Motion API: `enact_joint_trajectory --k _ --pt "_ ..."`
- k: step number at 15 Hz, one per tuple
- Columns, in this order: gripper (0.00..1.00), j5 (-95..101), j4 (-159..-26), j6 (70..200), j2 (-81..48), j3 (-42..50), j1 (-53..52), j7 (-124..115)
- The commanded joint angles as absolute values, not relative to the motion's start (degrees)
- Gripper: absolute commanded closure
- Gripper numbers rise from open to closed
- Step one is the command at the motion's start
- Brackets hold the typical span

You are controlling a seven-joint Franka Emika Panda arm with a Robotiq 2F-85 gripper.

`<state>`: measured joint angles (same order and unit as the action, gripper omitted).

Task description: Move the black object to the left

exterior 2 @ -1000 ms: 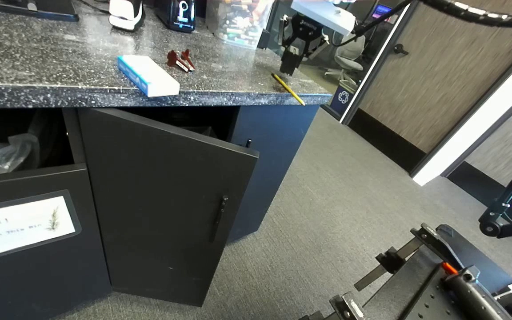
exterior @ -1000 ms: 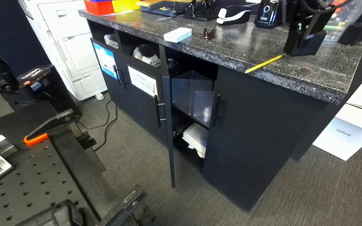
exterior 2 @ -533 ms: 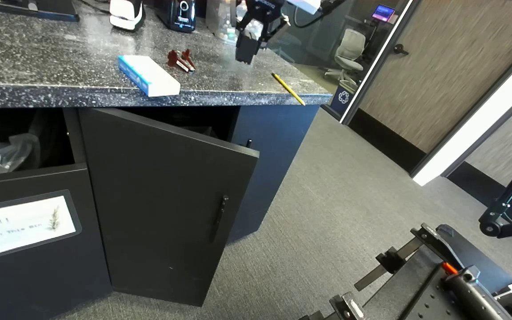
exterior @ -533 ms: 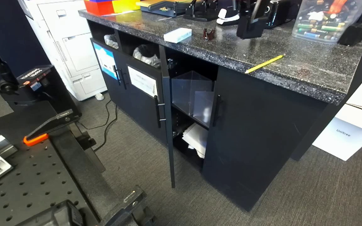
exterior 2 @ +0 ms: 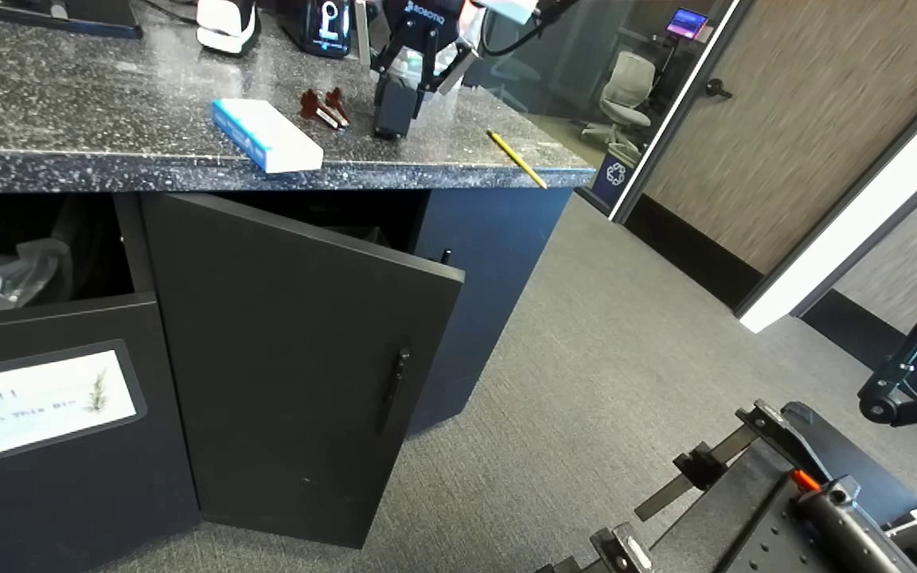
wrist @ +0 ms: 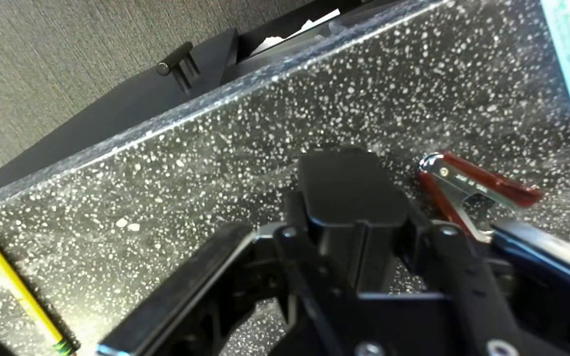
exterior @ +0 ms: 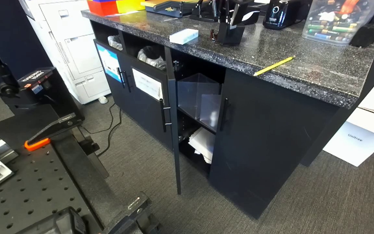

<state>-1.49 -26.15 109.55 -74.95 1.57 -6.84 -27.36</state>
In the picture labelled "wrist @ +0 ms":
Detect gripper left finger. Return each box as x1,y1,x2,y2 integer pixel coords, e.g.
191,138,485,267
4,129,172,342
96,190,360,356

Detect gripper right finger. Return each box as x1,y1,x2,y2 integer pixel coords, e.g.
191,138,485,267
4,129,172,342
398,198,570,356

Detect black rectangular block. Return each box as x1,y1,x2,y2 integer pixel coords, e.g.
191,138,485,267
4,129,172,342
297,147,410,296

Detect dark drawer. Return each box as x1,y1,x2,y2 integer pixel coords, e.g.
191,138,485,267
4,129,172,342
0,0,407,202

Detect yellow pencil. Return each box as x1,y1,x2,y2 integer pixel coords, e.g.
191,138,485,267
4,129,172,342
0,210,79,356

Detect white paper sheets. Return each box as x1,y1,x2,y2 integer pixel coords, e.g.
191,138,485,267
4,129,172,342
249,8,341,56

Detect black drawer handle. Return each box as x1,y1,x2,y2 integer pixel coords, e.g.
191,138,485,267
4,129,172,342
155,42,201,93

